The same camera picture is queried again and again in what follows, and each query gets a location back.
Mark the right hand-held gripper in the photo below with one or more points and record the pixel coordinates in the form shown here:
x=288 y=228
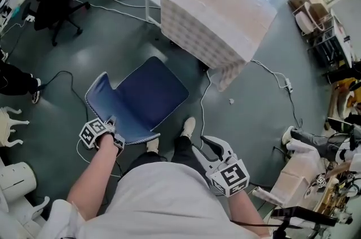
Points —
x=231 y=176

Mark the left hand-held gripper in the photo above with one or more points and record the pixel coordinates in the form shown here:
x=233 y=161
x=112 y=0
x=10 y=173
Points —
x=93 y=133

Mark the blue chair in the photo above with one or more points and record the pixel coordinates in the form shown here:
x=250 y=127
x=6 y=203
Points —
x=146 y=91

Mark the person's left forearm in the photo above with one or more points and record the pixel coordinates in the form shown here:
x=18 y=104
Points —
x=93 y=176

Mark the person's right forearm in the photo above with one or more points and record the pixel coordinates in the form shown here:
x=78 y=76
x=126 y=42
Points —
x=245 y=212

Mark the table with beige tablecloth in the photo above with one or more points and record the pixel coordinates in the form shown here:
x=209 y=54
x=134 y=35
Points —
x=214 y=6

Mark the person's black trousers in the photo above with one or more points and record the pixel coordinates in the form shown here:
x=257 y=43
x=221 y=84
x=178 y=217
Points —
x=183 y=153

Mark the person's right beige shoe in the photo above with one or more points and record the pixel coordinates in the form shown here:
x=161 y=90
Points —
x=188 y=126

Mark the person's beige shoe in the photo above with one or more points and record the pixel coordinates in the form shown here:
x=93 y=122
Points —
x=153 y=145
x=188 y=126

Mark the person's left beige shoe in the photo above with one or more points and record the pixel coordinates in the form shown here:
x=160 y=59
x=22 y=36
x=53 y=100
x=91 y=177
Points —
x=153 y=145

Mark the crumpled paper scrap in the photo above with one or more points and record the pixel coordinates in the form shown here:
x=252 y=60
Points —
x=231 y=101

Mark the person's white shirt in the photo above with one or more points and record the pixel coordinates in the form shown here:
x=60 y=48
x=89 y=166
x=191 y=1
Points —
x=163 y=204

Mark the cloth covered furniture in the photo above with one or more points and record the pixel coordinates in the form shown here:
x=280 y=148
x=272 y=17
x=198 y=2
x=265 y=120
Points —
x=296 y=176

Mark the white power strip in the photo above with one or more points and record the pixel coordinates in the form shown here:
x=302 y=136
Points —
x=289 y=85

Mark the small white ornate table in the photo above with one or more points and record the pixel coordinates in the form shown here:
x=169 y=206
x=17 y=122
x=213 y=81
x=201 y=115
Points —
x=8 y=125

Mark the white cylinder container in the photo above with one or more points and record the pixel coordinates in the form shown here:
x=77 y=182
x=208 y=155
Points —
x=17 y=181

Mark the black stand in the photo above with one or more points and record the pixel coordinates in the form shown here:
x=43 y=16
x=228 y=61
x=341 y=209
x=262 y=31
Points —
x=304 y=216

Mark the white ornate furniture piece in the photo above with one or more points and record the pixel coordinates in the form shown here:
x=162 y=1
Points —
x=17 y=218

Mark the white wooden cradle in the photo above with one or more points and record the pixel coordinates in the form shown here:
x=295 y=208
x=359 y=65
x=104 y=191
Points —
x=311 y=16

